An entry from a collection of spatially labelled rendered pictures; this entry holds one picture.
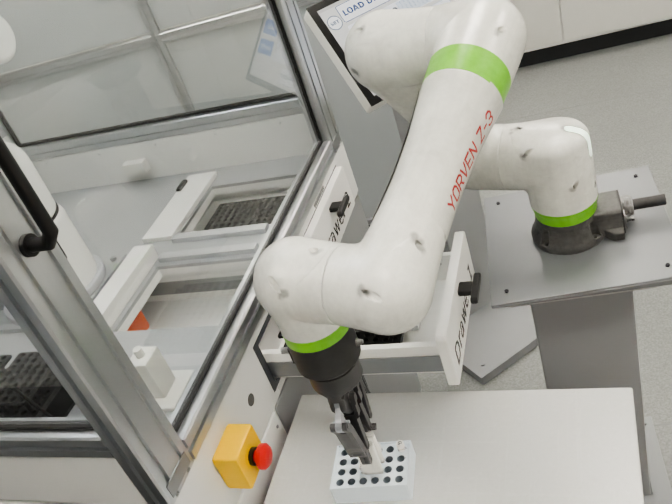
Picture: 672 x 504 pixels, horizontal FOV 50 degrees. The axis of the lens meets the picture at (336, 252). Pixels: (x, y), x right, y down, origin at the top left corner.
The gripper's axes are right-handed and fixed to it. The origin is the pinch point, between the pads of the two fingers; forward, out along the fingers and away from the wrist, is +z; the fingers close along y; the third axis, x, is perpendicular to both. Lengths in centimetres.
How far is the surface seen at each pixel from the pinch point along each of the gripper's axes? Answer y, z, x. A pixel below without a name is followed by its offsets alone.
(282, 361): -18.3, -3.7, -17.1
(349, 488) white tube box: 3.2, 4.0, -3.9
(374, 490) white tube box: 3.2, 4.9, -0.1
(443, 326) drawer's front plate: -16.4, -9.1, 12.9
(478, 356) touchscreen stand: -100, 80, 3
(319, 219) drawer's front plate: -55, -9, -15
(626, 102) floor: -261, 84, 73
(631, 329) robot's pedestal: -47, 25, 44
